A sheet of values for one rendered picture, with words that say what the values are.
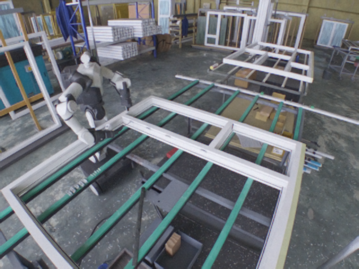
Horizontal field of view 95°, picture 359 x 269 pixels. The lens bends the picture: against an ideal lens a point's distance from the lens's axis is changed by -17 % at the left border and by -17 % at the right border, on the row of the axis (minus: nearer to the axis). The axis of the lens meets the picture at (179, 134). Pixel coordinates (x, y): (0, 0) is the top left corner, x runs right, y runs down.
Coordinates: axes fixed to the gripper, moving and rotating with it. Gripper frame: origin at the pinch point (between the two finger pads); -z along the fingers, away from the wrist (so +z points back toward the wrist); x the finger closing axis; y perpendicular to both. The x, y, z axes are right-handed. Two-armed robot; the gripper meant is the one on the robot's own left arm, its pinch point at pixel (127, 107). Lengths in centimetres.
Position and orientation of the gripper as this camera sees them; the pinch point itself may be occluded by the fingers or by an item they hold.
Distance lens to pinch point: 180.3
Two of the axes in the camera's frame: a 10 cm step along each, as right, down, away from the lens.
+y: 5.4, -5.0, 6.8
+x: 8.4, 3.2, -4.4
